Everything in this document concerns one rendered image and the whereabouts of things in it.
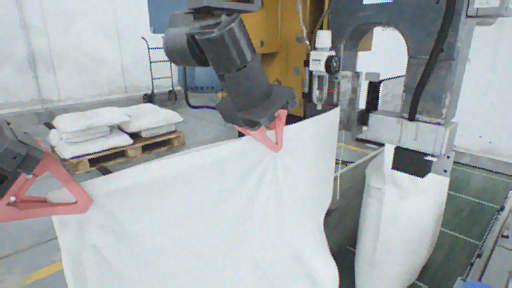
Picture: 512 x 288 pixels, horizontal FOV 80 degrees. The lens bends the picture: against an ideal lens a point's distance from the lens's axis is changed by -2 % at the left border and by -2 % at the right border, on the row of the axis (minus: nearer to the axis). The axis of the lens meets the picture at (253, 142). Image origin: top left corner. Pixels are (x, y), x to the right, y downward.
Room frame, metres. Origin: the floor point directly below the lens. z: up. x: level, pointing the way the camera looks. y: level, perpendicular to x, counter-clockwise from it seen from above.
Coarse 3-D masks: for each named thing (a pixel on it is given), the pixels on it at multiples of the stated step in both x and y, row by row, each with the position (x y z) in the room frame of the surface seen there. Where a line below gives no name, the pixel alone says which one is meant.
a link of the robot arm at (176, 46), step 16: (192, 0) 0.36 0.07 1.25; (208, 0) 0.35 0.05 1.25; (256, 0) 0.40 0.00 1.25; (176, 16) 0.43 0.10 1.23; (192, 16) 0.40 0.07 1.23; (208, 16) 0.42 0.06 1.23; (176, 32) 0.41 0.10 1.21; (176, 48) 0.41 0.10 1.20; (192, 48) 0.40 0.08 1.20; (176, 64) 0.44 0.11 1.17; (192, 64) 0.41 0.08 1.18; (208, 64) 0.41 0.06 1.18
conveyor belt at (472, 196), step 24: (456, 168) 1.87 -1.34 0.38; (456, 192) 1.54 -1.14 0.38; (480, 192) 1.54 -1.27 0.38; (504, 192) 1.54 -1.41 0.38; (456, 216) 1.29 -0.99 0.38; (480, 216) 1.29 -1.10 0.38; (456, 240) 1.11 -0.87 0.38; (480, 240) 1.11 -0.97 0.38; (336, 264) 0.97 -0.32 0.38; (432, 264) 0.96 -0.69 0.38; (456, 264) 0.96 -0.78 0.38
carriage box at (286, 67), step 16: (288, 0) 0.76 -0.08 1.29; (304, 0) 0.73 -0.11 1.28; (320, 0) 0.74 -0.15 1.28; (288, 16) 0.76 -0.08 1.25; (304, 16) 0.73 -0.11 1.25; (320, 16) 0.75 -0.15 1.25; (288, 32) 0.76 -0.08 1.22; (288, 48) 0.76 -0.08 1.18; (304, 48) 0.72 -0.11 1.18; (272, 64) 0.79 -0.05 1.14; (288, 64) 0.75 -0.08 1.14; (272, 80) 0.79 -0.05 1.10; (288, 80) 0.75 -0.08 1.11; (304, 80) 0.71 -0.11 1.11; (224, 96) 0.93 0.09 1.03; (288, 112) 0.75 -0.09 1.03; (304, 112) 0.72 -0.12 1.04
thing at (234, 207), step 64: (320, 128) 0.51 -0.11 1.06; (64, 192) 0.25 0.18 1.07; (128, 192) 0.29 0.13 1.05; (192, 192) 0.34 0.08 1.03; (256, 192) 0.41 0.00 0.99; (320, 192) 0.53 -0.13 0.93; (64, 256) 0.25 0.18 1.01; (128, 256) 0.29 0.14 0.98; (192, 256) 0.34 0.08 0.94; (256, 256) 0.41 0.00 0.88; (320, 256) 0.46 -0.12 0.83
